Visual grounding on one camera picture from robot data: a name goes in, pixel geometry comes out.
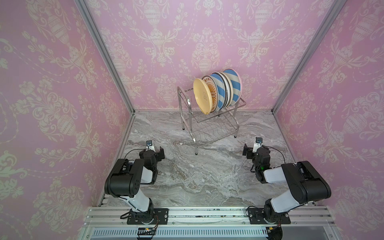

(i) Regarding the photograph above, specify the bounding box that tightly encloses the yellow plate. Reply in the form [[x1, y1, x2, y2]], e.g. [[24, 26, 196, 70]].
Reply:
[[193, 78, 213, 115]]

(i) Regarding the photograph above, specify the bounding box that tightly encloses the beige plate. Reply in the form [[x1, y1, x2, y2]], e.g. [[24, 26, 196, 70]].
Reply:
[[222, 72, 234, 107]]

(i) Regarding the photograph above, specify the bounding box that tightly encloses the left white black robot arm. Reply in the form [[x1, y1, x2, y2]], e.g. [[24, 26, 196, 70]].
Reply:
[[104, 147, 165, 225]]

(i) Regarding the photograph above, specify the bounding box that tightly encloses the aluminium rail frame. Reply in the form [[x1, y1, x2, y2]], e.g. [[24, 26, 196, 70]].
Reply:
[[79, 206, 342, 240]]

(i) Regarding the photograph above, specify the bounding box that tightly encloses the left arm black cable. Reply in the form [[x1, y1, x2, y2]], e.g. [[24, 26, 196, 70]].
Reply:
[[124, 148, 146, 160]]

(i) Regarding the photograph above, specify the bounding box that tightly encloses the blue striped plate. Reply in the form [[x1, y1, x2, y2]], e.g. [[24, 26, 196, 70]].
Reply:
[[211, 72, 227, 112], [223, 69, 242, 106]]

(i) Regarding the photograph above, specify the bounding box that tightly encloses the chrome wire dish rack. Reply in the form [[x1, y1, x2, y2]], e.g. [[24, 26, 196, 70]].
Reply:
[[177, 87, 246, 155]]

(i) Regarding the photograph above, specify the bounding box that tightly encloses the orange sunburst plate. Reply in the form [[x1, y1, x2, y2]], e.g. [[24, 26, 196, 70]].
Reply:
[[218, 72, 231, 109], [202, 76, 219, 113]]

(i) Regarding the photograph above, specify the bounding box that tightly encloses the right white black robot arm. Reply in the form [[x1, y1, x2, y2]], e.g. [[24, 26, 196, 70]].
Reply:
[[243, 143, 332, 224]]

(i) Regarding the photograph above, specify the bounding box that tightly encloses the small electronics board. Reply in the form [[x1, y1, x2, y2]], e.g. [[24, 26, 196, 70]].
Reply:
[[138, 227, 157, 237]]

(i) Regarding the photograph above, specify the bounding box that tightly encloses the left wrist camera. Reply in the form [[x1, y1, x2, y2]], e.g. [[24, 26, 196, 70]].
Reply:
[[146, 140, 156, 152]]

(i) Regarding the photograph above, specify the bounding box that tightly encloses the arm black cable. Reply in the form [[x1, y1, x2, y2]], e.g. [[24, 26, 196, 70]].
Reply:
[[265, 145, 287, 165], [124, 148, 146, 160]]

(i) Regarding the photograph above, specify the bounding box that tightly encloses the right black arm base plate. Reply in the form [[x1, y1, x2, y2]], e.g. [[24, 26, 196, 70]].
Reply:
[[245, 206, 291, 225]]

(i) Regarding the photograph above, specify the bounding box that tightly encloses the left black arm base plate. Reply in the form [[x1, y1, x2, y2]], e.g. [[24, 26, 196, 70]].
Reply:
[[127, 208, 169, 225]]

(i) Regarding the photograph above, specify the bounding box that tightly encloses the pink plate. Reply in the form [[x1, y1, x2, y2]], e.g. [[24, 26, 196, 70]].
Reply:
[[234, 70, 243, 103]]

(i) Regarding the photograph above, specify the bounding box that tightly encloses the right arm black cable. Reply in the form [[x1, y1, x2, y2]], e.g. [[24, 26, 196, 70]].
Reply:
[[265, 145, 287, 165]]

